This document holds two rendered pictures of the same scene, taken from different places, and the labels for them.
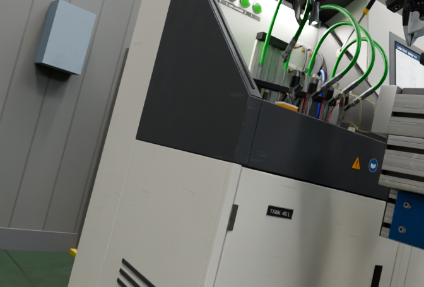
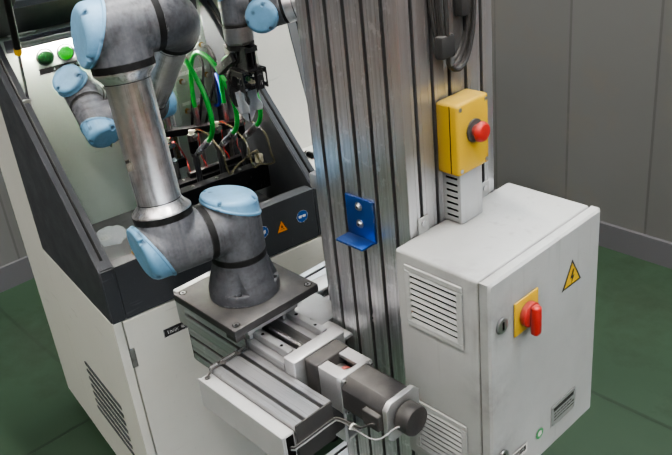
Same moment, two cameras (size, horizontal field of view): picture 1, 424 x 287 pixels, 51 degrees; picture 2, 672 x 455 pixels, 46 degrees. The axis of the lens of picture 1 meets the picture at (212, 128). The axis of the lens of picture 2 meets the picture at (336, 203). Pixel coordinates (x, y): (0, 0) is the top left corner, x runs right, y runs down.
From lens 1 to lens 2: 1.52 m
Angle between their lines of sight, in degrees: 30
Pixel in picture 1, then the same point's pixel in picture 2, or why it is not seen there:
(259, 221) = (161, 345)
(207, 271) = (132, 400)
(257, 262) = (175, 369)
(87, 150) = not seen: hidden behind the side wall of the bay
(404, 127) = (193, 326)
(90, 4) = not seen: outside the picture
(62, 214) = not seen: hidden behind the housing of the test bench
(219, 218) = (122, 364)
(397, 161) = (198, 348)
